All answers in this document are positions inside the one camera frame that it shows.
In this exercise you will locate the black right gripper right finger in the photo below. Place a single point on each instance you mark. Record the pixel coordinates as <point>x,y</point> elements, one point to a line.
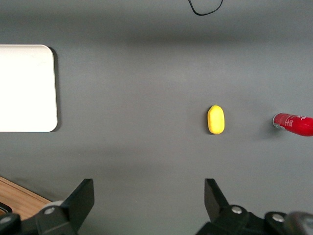
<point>215,205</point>

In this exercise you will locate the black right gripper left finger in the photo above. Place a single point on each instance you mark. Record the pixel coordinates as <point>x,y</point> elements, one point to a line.
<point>78,205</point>

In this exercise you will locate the red coke bottle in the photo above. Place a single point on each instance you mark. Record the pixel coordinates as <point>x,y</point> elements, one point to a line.
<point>296,124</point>

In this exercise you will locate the beige rectangular tray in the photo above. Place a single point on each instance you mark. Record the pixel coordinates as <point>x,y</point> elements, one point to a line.
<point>27,88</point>

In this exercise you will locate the wooden drawer cabinet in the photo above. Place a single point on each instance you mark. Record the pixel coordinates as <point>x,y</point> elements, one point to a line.
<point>19,198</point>

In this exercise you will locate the yellow lemon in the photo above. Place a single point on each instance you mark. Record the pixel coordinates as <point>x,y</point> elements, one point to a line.
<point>216,120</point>

